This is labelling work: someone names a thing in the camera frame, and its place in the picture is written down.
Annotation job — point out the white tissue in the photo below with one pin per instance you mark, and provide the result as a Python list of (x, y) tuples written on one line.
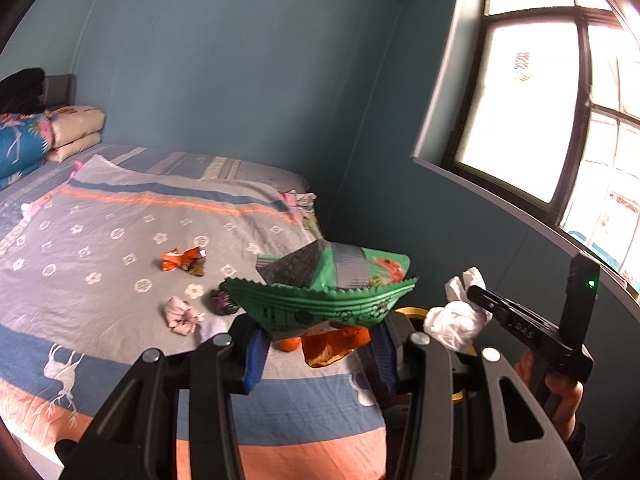
[(452, 322)]

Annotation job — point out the pink green floral cloth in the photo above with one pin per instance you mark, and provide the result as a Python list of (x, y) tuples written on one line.
[(305, 210)]

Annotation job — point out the beige folded quilt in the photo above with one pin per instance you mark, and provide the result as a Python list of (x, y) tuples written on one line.
[(77, 127)]

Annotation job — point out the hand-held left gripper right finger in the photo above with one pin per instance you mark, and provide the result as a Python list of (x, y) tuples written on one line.
[(386, 360)]

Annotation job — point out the dark framed window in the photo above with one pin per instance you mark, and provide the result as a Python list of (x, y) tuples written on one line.
[(520, 125)]

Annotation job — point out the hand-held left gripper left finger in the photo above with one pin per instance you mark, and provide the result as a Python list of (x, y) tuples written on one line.
[(256, 360)]

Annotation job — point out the black folded clothes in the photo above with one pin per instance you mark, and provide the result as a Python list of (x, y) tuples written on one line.
[(22, 90)]

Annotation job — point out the orange chip bag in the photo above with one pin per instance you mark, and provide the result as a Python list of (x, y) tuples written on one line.
[(330, 347)]

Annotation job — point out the striped flower printed blanket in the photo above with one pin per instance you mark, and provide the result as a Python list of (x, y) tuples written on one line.
[(125, 240)]

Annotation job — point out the pink paper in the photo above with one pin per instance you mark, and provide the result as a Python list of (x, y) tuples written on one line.
[(180, 315)]

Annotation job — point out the orange snack wrapper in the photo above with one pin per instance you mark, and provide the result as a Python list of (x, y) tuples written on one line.
[(194, 260)]

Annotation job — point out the green snack packet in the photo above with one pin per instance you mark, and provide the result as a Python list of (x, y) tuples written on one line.
[(325, 280)]

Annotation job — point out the small orange peel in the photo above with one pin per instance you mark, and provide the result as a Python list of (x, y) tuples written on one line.
[(170, 261)]

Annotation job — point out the grey padded headboard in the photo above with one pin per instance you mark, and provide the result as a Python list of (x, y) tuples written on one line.
[(60, 90)]

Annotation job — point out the red paper window decal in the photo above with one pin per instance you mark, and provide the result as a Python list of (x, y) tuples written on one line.
[(522, 67)]

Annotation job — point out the yellow rimmed brown trash bin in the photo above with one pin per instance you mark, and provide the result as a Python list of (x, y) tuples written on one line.
[(412, 312)]

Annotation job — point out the black plastic bag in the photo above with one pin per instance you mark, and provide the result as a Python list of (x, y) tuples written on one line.
[(223, 302)]

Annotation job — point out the person's right hand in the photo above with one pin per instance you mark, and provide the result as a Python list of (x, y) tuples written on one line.
[(565, 405)]

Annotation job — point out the person's right forearm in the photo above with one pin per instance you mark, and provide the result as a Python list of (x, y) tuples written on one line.
[(595, 455)]

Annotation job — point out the blue floral folded quilt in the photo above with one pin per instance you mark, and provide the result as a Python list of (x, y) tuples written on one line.
[(20, 145)]

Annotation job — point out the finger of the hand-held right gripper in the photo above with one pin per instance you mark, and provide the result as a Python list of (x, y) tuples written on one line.
[(515, 315)]

